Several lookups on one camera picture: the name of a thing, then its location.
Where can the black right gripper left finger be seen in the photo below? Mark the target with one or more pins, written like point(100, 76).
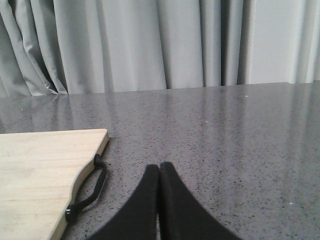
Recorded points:
point(137, 218)

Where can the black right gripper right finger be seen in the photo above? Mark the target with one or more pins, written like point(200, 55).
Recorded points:
point(181, 216)

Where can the light wooden cutting board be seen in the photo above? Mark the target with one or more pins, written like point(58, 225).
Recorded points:
point(40, 175)

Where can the grey pleated curtain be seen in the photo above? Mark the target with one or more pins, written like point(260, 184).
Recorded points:
point(68, 47)

